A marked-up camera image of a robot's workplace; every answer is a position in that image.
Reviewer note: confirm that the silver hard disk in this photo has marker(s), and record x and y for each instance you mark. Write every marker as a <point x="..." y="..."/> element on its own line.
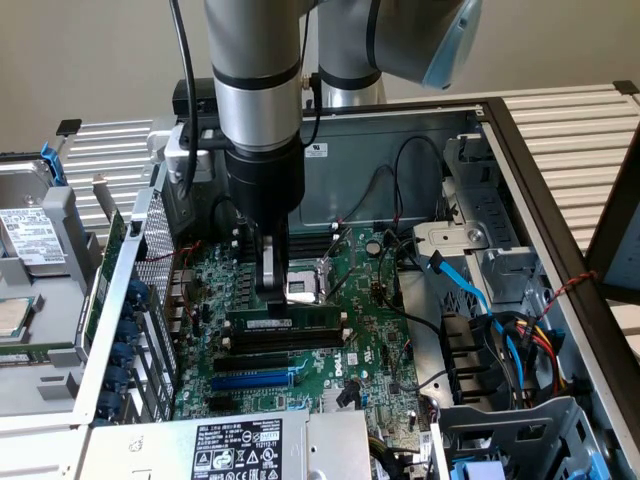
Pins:
<point x="30" y="235"/>

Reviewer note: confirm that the black box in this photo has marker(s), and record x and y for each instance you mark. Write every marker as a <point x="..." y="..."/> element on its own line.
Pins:
<point x="180" y="97"/>

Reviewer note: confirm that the silver CPU socket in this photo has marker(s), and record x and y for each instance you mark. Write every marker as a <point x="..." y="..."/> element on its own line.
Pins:
<point x="305" y="287"/>

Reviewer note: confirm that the green motherboard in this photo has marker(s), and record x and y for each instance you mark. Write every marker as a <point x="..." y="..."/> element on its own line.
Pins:
<point x="370" y="320"/>

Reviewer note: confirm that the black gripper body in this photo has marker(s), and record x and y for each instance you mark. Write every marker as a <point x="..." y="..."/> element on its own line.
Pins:
<point x="265" y="180"/>

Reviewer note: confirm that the silver CPU chip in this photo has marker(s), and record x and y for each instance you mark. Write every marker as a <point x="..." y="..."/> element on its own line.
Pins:
<point x="15" y="315"/>

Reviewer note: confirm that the black open PC case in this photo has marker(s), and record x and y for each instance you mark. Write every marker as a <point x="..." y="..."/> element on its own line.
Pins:
<point x="350" y="175"/>

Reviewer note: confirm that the RAM slot white latches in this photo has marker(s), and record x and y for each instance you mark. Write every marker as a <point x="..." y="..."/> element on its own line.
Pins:
<point x="287" y="333"/>
<point x="287" y="347"/>

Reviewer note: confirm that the silver USB port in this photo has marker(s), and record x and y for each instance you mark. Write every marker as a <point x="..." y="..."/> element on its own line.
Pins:
<point x="176" y="313"/>
<point x="175" y="327"/>

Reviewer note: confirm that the silver finned heatsink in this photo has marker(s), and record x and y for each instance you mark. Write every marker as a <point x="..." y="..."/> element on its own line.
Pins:
<point x="332" y="400"/>

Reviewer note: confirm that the silver network port block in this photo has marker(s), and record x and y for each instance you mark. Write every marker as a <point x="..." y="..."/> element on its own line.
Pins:
<point x="182" y="278"/>
<point x="180" y="295"/>

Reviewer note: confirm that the blue card clip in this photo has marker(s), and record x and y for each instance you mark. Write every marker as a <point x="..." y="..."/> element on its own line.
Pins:
<point x="136" y="291"/>
<point x="127" y="331"/>
<point x="115" y="376"/>
<point x="121" y="354"/>
<point x="107" y="400"/>

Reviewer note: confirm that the grey drive cage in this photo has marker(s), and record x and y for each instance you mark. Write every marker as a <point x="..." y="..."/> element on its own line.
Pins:
<point x="540" y="425"/>

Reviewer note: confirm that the silver power supply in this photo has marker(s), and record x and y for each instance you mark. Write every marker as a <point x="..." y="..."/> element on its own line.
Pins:
<point x="150" y="450"/>

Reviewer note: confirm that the short black expansion slot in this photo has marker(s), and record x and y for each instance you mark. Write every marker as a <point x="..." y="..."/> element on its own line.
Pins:
<point x="220" y="404"/>

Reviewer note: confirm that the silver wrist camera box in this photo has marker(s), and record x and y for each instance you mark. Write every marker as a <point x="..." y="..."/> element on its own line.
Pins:
<point x="172" y="150"/>

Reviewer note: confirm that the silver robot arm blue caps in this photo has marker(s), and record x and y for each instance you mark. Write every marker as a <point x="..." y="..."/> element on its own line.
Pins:
<point x="250" y="50"/>

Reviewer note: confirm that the black plastic shroud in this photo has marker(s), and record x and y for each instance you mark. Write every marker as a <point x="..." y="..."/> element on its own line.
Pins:
<point x="465" y="350"/>

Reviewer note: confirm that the round coin battery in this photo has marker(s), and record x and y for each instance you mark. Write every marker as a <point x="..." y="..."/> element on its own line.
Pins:
<point x="371" y="246"/>

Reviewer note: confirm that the RAM slot black latches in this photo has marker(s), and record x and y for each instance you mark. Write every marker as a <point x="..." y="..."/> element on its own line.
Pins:
<point x="287" y="339"/>

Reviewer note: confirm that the black table end cap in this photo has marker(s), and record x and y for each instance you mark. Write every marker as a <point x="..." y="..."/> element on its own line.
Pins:
<point x="69" y="126"/>
<point x="626" y="87"/>

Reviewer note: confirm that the green RAM stick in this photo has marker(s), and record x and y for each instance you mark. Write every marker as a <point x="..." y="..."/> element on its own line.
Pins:
<point x="20" y="358"/>
<point x="310" y="320"/>

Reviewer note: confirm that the blue plastic block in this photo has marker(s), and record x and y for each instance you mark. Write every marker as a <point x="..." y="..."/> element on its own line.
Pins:
<point x="477" y="471"/>

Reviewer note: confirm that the silver drive bracket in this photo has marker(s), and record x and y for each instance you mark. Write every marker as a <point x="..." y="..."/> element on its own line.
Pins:
<point x="445" y="237"/>

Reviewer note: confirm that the long black expansion slot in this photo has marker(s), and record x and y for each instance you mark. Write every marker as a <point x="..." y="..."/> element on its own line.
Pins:
<point x="250" y="363"/>

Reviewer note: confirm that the blue expansion slot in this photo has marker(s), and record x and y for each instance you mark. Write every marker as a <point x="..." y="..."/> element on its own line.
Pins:
<point x="250" y="382"/>

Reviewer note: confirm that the green graphics card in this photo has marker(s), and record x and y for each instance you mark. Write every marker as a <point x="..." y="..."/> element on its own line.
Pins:
<point x="112" y="240"/>

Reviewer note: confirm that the silver disk bay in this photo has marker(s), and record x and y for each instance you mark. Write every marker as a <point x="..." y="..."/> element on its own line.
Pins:
<point x="495" y="210"/>

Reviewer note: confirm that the black framed panel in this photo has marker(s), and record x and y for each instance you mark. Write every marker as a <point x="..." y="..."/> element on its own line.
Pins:
<point x="625" y="250"/>

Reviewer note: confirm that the blue disk bracket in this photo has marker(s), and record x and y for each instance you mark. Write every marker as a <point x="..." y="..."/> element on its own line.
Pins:
<point x="54" y="165"/>

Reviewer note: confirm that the silver socket cover frame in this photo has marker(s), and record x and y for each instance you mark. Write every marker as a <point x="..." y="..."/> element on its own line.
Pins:
<point x="326" y="259"/>

